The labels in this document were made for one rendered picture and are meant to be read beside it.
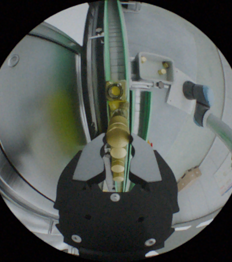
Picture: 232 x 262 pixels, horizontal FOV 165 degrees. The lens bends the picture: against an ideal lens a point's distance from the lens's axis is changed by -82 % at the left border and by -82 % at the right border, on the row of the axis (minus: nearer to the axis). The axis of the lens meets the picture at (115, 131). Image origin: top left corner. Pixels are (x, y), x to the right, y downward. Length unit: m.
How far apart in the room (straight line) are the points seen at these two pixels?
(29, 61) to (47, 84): 0.07
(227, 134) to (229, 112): 3.27
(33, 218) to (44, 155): 0.13
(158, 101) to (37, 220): 0.72
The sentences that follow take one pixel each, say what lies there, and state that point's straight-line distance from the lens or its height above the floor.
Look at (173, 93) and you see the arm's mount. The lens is 0.63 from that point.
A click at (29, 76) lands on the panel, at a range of 0.16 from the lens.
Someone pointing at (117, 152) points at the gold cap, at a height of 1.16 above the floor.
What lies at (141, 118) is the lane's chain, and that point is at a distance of 0.45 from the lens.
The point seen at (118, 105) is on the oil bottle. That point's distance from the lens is 0.21.
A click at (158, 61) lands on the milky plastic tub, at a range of 0.61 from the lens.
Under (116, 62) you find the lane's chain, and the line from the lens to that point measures 0.43.
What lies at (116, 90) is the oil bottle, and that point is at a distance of 0.22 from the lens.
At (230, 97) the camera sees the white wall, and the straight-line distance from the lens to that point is 3.78.
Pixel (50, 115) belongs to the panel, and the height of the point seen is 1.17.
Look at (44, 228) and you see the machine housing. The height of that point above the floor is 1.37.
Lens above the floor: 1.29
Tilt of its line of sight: 61 degrees down
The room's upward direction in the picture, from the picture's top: 175 degrees counter-clockwise
